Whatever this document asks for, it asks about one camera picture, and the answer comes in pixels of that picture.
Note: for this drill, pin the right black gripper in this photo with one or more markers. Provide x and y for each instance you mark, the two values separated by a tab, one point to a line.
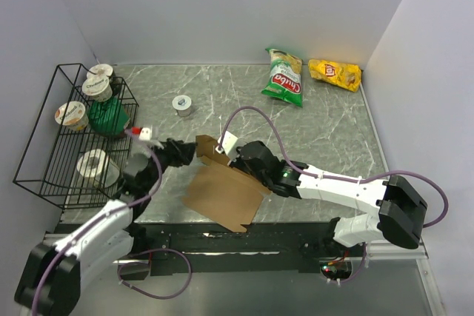
236	163

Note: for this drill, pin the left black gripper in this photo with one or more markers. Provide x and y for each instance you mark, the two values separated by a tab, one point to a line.
178	152

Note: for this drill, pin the brown cardboard box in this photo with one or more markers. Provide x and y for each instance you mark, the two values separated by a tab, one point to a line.
223	194

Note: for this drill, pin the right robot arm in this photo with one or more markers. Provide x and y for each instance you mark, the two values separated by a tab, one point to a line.
390	209

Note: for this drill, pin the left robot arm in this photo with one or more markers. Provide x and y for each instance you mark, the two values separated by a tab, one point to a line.
55	275

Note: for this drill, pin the small white yogurt cup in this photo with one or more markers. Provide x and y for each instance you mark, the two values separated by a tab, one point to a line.
182	104

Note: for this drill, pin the green Chuba snack bag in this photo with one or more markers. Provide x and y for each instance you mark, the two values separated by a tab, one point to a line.
284	81

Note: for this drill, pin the green bottle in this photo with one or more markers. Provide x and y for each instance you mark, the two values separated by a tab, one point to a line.
108	118

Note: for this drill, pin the white tape roll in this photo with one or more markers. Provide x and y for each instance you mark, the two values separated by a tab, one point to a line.
97	169

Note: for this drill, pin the Chobani yogurt cup middle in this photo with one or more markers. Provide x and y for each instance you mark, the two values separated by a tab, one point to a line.
98	88

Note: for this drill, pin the chobani yogurt cup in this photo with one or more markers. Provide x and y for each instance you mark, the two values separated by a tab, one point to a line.
98	88
72	115

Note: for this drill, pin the Chobani yogurt cup front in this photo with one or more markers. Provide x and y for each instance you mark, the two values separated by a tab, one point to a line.
72	115

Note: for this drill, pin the yellow Lays chips bag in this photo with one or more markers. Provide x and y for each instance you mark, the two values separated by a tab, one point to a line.
345	76

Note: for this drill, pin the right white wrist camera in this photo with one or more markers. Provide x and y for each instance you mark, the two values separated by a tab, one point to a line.
227	144

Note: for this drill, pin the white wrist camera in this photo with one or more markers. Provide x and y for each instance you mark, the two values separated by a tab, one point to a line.
227	144
148	135

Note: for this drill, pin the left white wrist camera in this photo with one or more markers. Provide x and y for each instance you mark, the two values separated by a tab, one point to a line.
148	135

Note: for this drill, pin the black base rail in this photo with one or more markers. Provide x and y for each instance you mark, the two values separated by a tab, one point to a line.
208	247

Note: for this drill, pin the black wire rack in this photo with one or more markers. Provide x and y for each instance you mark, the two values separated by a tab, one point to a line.
47	167

